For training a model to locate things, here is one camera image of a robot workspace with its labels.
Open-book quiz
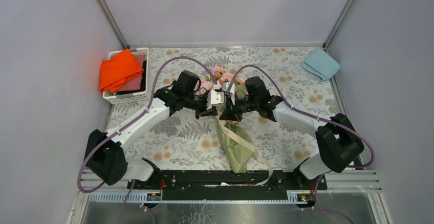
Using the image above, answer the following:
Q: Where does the orange cloth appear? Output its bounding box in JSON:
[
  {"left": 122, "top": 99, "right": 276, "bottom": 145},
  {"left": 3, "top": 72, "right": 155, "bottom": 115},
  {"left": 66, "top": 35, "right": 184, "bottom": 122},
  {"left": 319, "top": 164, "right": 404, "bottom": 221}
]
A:
[{"left": 99, "top": 49, "right": 143, "bottom": 94}]

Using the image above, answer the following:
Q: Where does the brown kraft wrapping paper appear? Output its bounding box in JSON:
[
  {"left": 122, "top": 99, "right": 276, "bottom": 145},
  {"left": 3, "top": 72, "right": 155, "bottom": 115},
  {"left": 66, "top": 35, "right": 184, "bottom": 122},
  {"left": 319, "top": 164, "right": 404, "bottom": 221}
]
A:
[{"left": 216, "top": 118, "right": 254, "bottom": 173}]

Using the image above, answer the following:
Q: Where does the floral patterned table mat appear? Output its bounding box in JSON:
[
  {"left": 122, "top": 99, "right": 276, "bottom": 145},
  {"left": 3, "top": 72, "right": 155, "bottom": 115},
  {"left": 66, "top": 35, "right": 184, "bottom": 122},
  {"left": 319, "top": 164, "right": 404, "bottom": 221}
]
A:
[{"left": 126, "top": 47, "right": 340, "bottom": 170}]

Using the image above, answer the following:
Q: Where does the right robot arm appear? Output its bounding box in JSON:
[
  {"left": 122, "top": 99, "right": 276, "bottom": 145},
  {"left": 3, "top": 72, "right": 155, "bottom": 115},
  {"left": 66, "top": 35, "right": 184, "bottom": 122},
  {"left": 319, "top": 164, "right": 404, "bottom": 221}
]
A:
[{"left": 220, "top": 77, "right": 365, "bottom": 189}]

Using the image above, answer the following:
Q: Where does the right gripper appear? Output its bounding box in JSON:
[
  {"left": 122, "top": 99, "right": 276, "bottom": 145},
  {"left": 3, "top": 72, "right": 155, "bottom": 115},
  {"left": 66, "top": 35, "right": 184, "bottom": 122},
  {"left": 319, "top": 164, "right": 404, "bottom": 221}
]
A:
[{"left": 220, "top": 93, "right": 258, "bottom": 122}]

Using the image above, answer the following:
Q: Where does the white plastic basket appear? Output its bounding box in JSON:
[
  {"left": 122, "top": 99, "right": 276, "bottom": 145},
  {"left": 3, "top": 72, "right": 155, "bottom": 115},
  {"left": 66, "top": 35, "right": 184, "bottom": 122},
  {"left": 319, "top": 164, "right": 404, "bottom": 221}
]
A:
[{"left": 102, "top": 48, "right": 149, "bottom": 105}]

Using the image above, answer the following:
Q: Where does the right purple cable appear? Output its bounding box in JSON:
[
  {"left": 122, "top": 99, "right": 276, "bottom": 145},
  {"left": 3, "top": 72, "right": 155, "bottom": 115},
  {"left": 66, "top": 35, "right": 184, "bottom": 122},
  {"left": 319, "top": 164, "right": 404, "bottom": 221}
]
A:
[{"left": 225, "top": 64, "right": 376, "bottom": 224}]

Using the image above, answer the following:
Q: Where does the light blue cloth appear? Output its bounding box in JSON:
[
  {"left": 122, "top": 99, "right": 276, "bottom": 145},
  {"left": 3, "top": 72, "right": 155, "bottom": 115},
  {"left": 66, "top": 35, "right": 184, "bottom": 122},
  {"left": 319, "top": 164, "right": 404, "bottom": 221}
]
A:
[{"left": 301, "top": 48, "right": 340, "bottom": 81}]

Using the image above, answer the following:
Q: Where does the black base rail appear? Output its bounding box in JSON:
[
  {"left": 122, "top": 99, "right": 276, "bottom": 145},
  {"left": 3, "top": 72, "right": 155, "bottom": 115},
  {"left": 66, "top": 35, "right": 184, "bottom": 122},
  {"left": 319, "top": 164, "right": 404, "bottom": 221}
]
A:
[{"left": 122, "top": 159, "right": 328, "bottom": 202}]

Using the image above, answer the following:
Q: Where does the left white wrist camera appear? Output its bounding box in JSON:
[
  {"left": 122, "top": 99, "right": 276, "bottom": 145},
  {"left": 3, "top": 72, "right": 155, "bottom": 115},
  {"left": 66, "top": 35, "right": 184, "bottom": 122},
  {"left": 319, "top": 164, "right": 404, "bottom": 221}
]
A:
[{"left": 207, "top": 84, "right": 225, "bottom": 109}]

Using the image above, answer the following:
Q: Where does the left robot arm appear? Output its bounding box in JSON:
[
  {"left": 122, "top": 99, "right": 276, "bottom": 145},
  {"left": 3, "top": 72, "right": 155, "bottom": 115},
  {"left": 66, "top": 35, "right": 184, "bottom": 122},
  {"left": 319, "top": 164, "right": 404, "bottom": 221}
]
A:
[{"left": 83, "top": 71, "right": 223, "bottom": 189}]

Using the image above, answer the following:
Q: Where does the fake rose stem with bud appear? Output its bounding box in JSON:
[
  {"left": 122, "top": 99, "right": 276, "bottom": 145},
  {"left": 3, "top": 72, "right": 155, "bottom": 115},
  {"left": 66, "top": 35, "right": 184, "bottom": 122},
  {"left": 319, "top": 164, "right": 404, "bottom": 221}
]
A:
[{"left": 219, "top": 73, "right": 245, "bottom": 85}]

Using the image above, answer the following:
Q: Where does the pink fake rose stem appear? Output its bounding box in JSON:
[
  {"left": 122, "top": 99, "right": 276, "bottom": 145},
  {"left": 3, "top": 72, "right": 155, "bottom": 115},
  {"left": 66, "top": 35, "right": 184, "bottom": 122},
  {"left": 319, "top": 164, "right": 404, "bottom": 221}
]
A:
[{"left": 211, "top": 65, "right": 225, "bottom": 79}]

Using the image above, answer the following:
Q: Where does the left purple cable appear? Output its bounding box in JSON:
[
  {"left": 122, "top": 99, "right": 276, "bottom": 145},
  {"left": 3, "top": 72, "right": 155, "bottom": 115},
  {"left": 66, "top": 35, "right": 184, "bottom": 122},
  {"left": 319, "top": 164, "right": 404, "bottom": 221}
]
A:
[{"left": 76, "top": 56, "right": 219, "bottom": 224}]

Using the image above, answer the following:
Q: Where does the purple cable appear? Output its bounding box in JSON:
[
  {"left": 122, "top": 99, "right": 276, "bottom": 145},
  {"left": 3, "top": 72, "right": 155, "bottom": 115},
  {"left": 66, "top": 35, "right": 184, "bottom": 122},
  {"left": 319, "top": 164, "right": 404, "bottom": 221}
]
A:
[
  {"left": 225, "top": 64, "right": 376, "bottom": 224},
  {"left": 76, "top": 56, "right": 219, "bottom": 224}
]

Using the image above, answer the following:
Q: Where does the peach fake rose stem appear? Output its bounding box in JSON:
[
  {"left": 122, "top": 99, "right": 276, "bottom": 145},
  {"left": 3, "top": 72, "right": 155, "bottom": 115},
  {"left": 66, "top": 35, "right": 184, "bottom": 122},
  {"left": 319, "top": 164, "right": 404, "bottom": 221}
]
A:
[{"left": 198, "top": 78, "right": 214, "bottom": 92}]

